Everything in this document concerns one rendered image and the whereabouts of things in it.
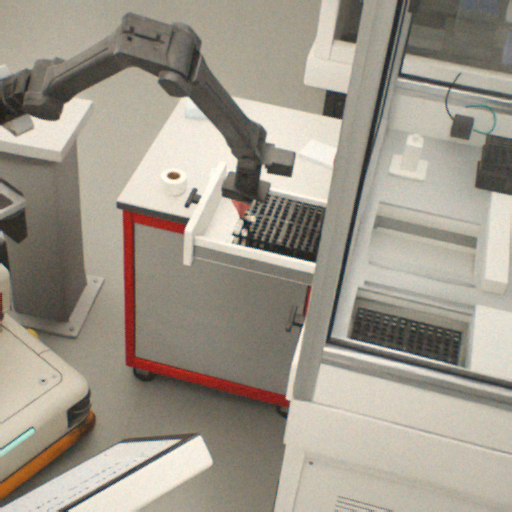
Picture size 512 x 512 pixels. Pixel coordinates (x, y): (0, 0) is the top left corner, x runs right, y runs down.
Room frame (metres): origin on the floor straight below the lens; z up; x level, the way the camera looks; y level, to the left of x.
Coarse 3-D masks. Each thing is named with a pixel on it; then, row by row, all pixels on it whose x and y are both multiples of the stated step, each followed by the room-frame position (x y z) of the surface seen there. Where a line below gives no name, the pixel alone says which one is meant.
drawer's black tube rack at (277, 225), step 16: (256, 208) 1.64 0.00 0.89; (272, 208) 1.65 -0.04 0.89; (288, 208) 1.65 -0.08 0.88; (256, 224) 1.56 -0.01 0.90; (272, 224) 1.57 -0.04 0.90; (288, 224) 1.57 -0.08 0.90; (304, 224) 1.58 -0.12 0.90; (320, 224) 1.59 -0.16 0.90; (240, 240) 1.52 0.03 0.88; (256, 240) 1.51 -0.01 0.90; (272, 240) 1.51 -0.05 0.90; (288, 240) 1.52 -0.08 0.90; (304, 240) 1.52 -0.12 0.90; (288, 256) 1.49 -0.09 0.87; (304, 256) 1.50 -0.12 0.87
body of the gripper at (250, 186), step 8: (232, 176) 1.59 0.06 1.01; (240, 176) 1.54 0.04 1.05; (248, 176) 1.54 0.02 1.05; (256, 176) 1.54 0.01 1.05; (224, 184) 1.56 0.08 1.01; (232, 184) 1.56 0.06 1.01; (240, 184) 1.54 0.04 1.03; (248, 184) 1.54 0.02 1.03; (256, 184) 1.55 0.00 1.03; (264, 184) 1.58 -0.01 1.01; (240, 192) 1.54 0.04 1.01; (248, 192) 1.54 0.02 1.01; (256, 192) 1.55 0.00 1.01; (264, 192) 1.55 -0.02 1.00; (264, 200) 1.54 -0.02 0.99
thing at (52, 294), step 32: (0, 128) 2.03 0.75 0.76; (64, 128) 2.07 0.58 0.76; (0, 160) 2.02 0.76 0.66; (32, 160) 2.01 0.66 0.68; (64, 160) 2.08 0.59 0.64; (32, 192) 2.01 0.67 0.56; (64, 192) 2.06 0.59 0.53; (32, 224) 2.01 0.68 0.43; (64, 224) 2.04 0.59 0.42; (32, 256) 2.01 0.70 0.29; (64, 256) 2.02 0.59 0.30; (32, 288) 2.01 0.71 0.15; (64, 288) 2.01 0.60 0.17; (96, 288) 2.18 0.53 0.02; (32, 320) 1.99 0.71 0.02; (64, 320) 2.00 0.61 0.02
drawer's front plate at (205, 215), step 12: (216, 180) 1.68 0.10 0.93; (204, 192) 1.62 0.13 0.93; (216, 192) 1.68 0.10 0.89; (204, 204) 1.58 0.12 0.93; (216, 204) 1.68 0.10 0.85; (192, 216) 1.53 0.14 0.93; (204, 216) 1.58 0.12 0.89; (192, 228) 1.49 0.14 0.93; (204, 228) 1.58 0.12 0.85; (192, 240) 1.48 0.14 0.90; (192, 252) 1.49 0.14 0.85
